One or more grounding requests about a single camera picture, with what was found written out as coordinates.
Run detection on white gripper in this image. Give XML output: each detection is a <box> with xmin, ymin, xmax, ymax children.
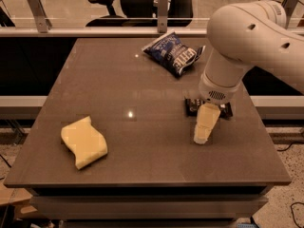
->
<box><xmin>194</xmin><ymin>73</ymin><xmax>240</xmax><ymax>144</ymax></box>

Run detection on black rxbar chocolate bar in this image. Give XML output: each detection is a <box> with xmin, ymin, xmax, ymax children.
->
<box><xmin>184</xmin><ymin>98</ymin><xmax>233</xmax><ymax>119</ymax></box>

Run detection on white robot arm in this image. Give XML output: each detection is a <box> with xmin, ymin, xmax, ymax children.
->
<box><xmin>194</xmin><ymin>0</ymin><xmax>304</xmax><ymax>144</ymax></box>

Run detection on yellow wavy sponge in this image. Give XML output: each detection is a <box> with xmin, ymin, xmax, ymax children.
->
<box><xmin>61</xmin><ymin>116</ymin><xmax>107</xmax><ymax>170</ymax></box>

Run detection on blue chip bag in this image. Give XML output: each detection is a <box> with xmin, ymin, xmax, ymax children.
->
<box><xmin>142</xmin><ymin>31</ymin><xmax>205</xmax><ymax>78</ymax></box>

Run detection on brown table with drawers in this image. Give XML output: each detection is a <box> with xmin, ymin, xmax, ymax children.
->
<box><xmin>5</xmin><ymin>38</ymin><xmax>290</xmax><ymax>228</ymax></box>

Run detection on black office chair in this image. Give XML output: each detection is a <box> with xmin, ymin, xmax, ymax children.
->
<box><xmin>86</xmin><ymin>0</ymin><xmax>193</xmax><ymax>27</ymax></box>

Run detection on black floor cable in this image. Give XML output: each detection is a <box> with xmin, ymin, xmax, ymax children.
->
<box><xmin>276</xmin><ymin>140</ymin><xmax>304</xmax><ymax>228</ymax></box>

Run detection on metal bracket middle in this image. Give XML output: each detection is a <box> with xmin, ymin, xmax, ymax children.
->
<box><xmin>157</xmin><ymin>0</ymin><xmax>168</xmax><ymax>33</ymax></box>

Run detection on metal bracket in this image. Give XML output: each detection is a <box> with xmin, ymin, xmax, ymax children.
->
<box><xmin>282</xmin><ymin>0</ymin><xmax>300</xmax><ymax>17</ymax></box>
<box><xmin>157</xmin><ymin>0</ymin><xmax>168</xmax><ymax>33</ymax></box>
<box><xmin>27</xmin><ymin>0</ymin><xmax>52</xmax><ymax>33</ymax></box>

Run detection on metal bracket right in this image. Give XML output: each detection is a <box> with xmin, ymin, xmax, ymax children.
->
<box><xmin>282</xmin><ymin>0</ymin><xmax>300</xmax><ymax>17</ymax></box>

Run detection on metal bracket left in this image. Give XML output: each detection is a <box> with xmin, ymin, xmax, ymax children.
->
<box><xmin>27</xmin><ymin>0</ymin><xmax>52</xmax><ymax>33</ymax></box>

